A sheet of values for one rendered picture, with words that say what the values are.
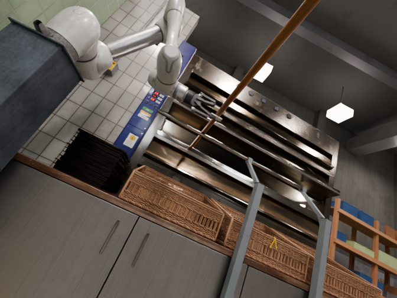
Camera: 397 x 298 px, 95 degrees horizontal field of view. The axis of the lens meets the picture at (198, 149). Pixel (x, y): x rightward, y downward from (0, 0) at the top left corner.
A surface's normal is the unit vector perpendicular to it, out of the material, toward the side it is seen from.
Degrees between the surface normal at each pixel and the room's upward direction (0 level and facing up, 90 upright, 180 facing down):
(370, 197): 90
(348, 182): 90
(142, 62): 90
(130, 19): 90
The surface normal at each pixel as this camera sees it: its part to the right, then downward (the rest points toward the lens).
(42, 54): 0.22, -0.30
